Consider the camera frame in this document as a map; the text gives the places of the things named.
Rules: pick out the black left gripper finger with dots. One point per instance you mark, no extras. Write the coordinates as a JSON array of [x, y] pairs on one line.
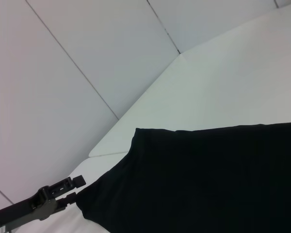
[[68, 184], [66, 200]]

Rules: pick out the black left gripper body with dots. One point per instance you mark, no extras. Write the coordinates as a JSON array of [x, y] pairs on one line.
[[26, 206]]

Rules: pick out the black shirt with FREE! print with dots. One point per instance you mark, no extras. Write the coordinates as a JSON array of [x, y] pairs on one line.
[[196, 182]]

